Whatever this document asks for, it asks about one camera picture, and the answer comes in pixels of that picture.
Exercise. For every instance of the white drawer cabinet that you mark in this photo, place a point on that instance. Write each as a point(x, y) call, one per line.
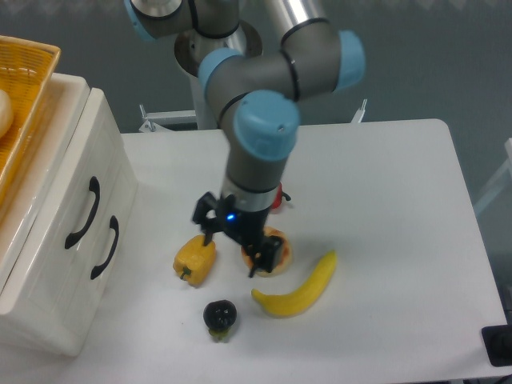
point(66, 97)

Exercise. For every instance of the black lower drawer handle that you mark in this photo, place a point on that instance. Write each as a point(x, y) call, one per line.
point(108, 249)

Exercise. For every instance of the red bell pepper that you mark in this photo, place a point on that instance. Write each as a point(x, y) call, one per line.
point(280, 196)

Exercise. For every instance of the glazed donut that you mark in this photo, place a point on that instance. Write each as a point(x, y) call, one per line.
point(285, 259)

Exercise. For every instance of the yellow bell pepper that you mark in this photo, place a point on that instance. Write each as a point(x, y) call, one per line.
point(193, 262)

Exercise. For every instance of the white bread bun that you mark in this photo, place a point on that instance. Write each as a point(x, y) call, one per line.
point(6, 113)

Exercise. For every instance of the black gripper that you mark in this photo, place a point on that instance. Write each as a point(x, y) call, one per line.
point(244, 227)

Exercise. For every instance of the yellow woven basket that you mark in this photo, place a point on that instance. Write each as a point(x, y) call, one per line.
point(26, 69)

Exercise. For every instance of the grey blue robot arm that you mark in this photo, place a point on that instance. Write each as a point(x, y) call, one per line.
point(254, 102)

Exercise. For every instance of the black device at edge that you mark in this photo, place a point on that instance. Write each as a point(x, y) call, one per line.
point(497, 340)

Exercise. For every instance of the yellow banana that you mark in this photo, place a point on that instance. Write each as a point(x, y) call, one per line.
point(301, 299)

